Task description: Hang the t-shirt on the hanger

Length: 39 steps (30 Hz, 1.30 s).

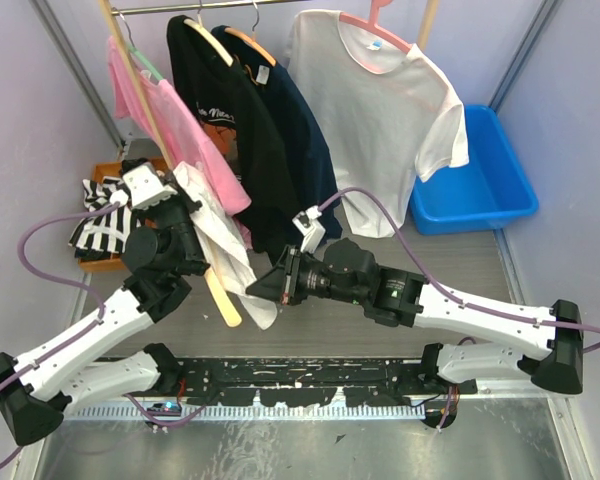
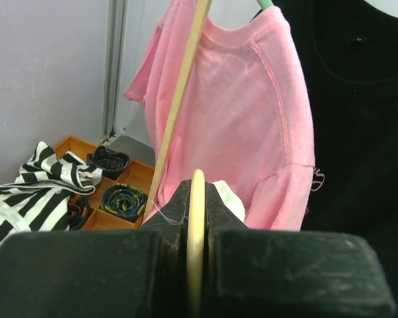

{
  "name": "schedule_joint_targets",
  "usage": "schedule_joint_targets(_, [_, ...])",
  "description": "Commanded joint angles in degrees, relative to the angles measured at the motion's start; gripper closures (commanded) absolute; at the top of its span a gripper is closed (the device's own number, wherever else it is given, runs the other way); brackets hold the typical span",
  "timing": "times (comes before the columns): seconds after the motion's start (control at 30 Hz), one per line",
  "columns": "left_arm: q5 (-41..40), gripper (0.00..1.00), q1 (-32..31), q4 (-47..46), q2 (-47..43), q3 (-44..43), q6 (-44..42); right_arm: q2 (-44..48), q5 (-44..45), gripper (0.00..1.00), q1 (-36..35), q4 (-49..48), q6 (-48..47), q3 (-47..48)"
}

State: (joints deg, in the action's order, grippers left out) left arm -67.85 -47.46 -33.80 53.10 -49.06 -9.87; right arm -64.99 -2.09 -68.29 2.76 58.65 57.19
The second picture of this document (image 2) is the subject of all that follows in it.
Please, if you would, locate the black white striped cloth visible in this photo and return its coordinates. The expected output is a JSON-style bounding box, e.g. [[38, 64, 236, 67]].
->
[[0, 141, 103, 246]]

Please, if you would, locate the orange wooden organizer tray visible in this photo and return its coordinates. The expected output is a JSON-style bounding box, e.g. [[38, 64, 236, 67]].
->
[[55, 136, 154, 230]]

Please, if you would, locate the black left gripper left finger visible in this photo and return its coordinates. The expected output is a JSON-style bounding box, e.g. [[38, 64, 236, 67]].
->
[[0, 181, 190, 317]]

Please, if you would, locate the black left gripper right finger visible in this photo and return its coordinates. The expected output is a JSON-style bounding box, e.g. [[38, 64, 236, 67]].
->
[[204, 184, 397, 317]]

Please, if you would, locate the pink t-shirt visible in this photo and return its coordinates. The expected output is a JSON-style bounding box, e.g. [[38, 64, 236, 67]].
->
[[123, 0, 316, 231]]

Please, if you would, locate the wooden clothes rack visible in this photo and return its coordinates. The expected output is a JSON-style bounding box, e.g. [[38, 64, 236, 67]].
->
[[144, 0, 212, 219]]

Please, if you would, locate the green hanger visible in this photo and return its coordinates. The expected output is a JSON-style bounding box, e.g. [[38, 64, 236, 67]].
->
[[257, 0, 274, 11]]

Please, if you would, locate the black printed t-shirt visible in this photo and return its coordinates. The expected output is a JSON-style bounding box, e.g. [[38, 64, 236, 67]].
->
[[271, 0, 398, 262]]

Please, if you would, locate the green black belt roll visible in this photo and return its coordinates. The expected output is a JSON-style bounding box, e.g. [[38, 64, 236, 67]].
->
[[100, 184, 147, 223]]

